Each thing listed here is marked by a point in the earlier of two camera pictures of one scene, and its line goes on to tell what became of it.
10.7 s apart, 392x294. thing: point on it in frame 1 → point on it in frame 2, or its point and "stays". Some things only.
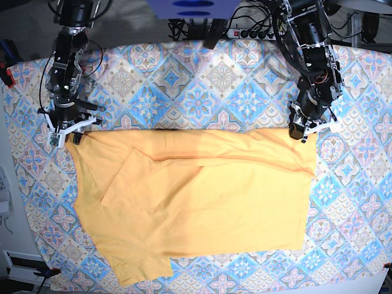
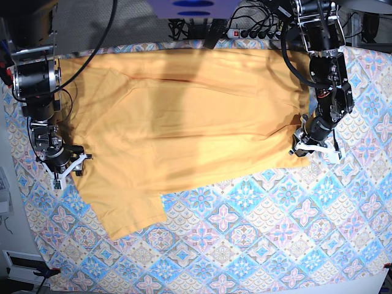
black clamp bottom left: [45, 272] stays
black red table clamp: [10, 54] stays
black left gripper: [65, 107] → [58, 158]
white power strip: [252, 33] stays
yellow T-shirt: [147, 195] → [139, 124]
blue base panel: [193, 9] stays
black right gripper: [312, 104] → [313, 130]
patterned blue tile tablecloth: [235, 86] stays
